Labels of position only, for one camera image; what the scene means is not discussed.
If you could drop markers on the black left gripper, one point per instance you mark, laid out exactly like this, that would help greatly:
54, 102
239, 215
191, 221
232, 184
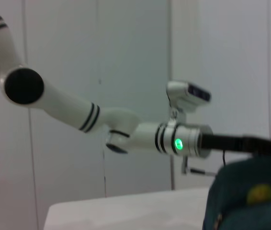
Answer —
221, 142

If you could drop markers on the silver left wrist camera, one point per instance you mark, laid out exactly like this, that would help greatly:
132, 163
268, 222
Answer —
188, 95

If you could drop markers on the dark teal fabric bag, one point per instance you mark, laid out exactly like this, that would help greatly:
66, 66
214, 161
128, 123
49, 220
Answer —
245, 215

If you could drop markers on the green cucumber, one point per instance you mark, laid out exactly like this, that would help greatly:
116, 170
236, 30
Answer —
261, 194

